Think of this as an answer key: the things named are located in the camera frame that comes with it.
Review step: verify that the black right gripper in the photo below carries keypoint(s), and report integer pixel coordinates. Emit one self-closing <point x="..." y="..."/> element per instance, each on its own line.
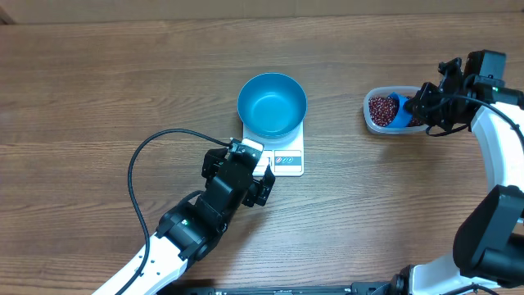
<point x="419" y="109"/>

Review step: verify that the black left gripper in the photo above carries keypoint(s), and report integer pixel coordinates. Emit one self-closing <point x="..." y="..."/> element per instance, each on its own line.
<point x="258" y="192"/>

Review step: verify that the blue plastic measuring scoop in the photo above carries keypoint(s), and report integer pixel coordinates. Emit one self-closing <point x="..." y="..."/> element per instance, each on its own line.
<point x="402" y="117"/>

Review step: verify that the teal metal bowl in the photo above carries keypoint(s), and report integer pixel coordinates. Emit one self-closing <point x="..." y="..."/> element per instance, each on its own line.
<point x="272" y="105"/>

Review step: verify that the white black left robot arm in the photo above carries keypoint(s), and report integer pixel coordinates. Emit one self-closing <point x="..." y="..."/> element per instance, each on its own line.
<point x="191" y="230"/>

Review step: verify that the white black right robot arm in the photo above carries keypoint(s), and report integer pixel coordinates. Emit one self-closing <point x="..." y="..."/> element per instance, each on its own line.
<point x="486" y="253"/>

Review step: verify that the white digital kitchen scale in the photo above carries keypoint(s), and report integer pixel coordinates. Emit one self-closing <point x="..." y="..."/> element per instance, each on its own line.
<point x="285" y="156"/>

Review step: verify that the clear container of red beans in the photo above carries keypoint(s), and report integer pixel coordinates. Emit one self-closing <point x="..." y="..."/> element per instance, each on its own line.
<point x="380" y="109"/>

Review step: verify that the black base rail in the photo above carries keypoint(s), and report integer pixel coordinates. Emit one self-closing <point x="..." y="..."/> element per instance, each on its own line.
<point x="358" y="288"/>

